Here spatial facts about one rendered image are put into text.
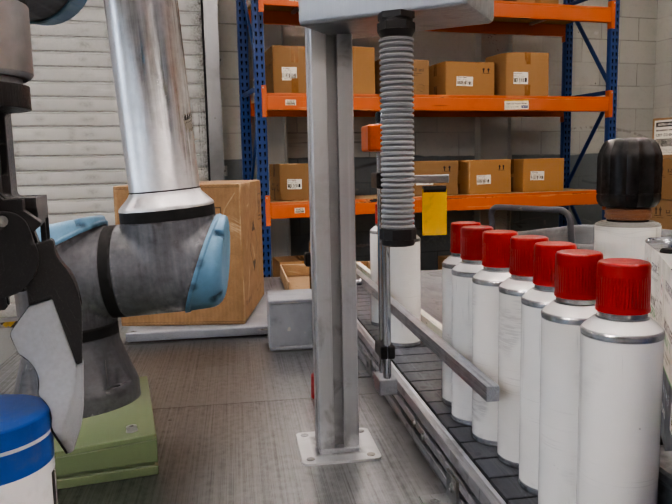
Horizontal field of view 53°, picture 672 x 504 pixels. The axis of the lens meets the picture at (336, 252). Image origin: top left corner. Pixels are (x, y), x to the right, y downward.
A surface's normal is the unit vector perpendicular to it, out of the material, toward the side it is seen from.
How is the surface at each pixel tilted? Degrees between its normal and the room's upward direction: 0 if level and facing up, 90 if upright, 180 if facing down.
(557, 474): 90
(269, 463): 0
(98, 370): 68
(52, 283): 90
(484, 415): 90
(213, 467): 0
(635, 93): 90
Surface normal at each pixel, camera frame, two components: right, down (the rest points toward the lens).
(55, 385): 0.30, 0.12
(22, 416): -0.02, -0.99
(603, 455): -0.65, 0.11
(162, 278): 0.06, 0.25
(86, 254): 0.00, -0.40
